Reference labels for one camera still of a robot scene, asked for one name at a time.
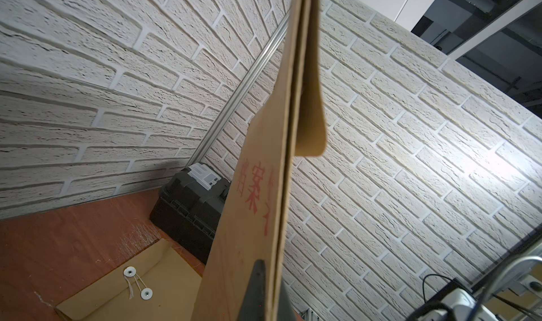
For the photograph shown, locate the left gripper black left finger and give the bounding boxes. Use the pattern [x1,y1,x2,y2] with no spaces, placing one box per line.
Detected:
[237,260,266,321]

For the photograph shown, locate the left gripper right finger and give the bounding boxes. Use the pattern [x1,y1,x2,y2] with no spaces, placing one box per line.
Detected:
[276,284,296,321]

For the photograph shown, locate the brown kraft file bag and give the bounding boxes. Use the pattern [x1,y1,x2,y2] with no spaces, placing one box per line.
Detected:
[55,239,201,320]

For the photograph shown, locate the white closure string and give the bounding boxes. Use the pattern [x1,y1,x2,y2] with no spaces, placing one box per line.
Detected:
[122,265,154,301]

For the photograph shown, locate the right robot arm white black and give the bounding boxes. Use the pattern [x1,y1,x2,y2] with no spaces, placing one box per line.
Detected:
[406,273,477,320]

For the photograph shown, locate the black plastic toolbox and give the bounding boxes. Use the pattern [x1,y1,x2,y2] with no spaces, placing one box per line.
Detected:
[150,162,231,264]

